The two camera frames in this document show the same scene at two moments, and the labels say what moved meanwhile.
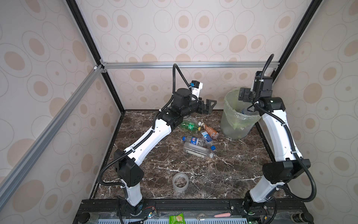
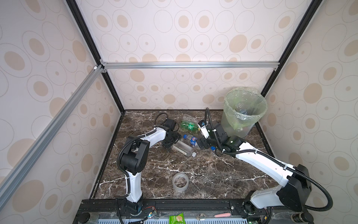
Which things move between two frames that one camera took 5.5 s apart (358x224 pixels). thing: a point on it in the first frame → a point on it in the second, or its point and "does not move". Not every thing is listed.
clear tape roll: (180, 180) does not move
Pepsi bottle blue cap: (195, 141) does not move
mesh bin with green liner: (237, 122) does not move
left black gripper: (206, 110) → (176, 136)
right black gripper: (247, 96) → (203, 141)
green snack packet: (176, 219) does not move
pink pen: (222, 215) does not move
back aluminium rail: (189, 65) does not move
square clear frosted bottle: (197, 150) → (184, 148)
